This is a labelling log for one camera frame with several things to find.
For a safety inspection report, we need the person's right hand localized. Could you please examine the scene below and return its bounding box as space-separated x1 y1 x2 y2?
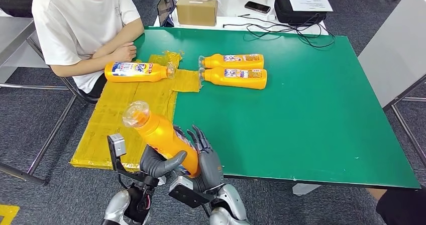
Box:
111 42 138 63

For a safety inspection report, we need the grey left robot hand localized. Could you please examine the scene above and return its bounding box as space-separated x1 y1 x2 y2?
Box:
139 144 188 179

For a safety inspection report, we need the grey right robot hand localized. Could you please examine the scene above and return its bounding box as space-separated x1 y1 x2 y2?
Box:
173 125 225 194

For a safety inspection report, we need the orange detergent bottle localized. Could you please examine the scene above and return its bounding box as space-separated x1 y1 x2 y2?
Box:
198 67 268 90
104 61 176 83
122 100 201 179
198 53 265 70

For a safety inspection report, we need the black smartphone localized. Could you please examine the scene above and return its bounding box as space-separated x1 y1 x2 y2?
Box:
244 1 271 15

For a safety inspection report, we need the white table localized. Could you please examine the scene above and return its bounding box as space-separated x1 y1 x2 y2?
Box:
153 0 330 37

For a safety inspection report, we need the black carry bag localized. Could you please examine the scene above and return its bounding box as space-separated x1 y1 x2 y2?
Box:
273 0 328 26

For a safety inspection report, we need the brown cardboard box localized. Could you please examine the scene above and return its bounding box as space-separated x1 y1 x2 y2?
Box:
175 0 220 27

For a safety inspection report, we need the person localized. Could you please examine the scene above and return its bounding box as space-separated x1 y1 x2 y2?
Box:
31 0 145 94
367 187 426 225

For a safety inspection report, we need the yellow taped mat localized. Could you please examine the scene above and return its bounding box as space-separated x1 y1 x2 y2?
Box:
70 50 202 171

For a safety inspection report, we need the grey table with metal legs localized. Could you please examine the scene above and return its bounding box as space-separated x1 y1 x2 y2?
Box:
0 15 99 186
357 0 426 168

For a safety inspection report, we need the black case with yellow stripe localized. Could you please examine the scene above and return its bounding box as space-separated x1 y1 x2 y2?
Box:
0 0 41 18

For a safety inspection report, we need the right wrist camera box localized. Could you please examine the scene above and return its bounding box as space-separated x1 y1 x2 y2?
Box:
168 176 210 208

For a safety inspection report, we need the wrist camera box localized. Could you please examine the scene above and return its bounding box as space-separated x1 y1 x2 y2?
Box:
107 134 129 171
168 176 210 208

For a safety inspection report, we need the black cable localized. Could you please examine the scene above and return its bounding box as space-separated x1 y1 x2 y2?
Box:
222 14 336 49

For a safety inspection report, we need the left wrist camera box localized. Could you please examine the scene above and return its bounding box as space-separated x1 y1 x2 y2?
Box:
107 134 129 171

